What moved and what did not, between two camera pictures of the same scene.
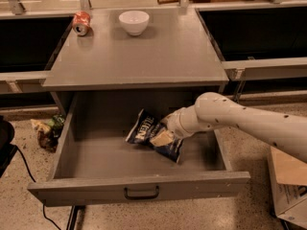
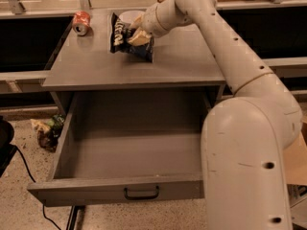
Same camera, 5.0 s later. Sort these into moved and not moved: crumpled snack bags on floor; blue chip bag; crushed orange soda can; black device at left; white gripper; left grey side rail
Moved: white gripper; blue chip bag
Not moved: left grey side rail; crumpled snack bags on floor; crushed orange soda can; black device at left
